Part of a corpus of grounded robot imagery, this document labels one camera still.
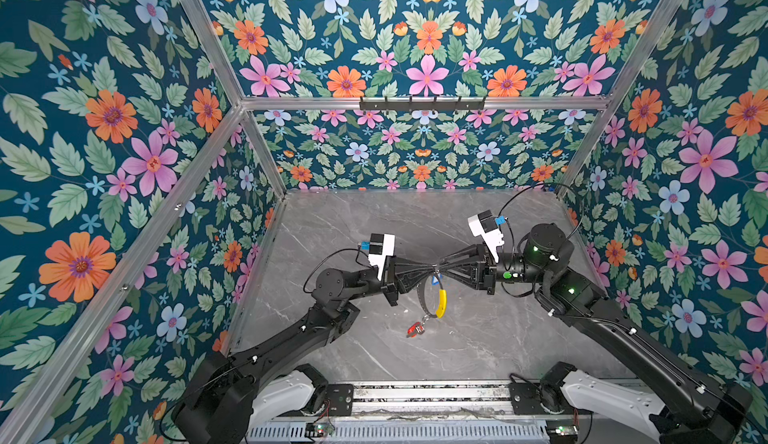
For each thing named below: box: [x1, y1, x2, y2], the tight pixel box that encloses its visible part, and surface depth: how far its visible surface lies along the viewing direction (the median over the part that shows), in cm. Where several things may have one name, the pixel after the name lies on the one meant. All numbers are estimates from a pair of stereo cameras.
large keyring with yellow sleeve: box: [417, 272, 447, 319], surface depth 61 cm
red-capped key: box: [406, 321, 425, 338], surface depth 68 cm
